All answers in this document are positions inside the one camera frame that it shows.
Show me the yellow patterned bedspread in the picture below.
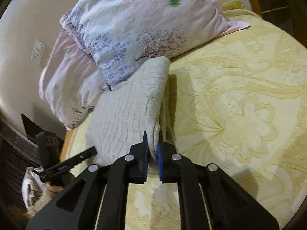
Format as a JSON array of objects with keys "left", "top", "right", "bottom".
[{"left": 59, "top": 0, "right": 307, "bottom": 230}]

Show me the pink floral left pillow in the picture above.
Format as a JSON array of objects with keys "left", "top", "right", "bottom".
[{"left": 39, "top": 30, "right": 110, "bottom": 130}]

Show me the person's left hand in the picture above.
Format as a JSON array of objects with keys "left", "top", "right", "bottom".
[{"left": 45, "top": 172, "right": 75, "bottom": 194}]

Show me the white wall switch plate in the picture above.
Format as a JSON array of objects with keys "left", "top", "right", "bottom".
[{"left": 31, "top": 39, "right": 45, "bottom": 65}]

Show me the blue floral right pillow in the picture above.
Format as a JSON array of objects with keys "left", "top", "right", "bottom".
[{"left": 60, "top": 0, "right": 249, "bottom": 86}]

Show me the grey cable-knit sweater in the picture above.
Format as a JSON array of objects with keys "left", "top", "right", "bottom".
[{"left": 85, "top": 57, "right": 174, "bottom": 166}]

